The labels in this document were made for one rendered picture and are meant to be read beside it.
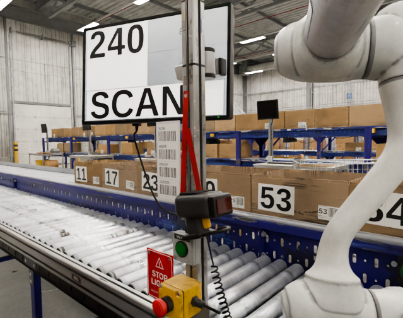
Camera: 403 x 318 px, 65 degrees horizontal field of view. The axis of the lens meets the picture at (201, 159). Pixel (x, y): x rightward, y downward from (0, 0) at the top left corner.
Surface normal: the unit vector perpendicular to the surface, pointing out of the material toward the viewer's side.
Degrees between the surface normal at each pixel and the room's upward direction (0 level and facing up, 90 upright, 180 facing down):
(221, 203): 82
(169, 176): 90
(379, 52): 109
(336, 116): 90
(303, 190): 91
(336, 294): 70
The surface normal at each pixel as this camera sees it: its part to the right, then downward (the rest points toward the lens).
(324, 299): -0.29, -0.36
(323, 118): -0.66, 0.05
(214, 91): -0.37, -0.01
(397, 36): -0.09, -0.14
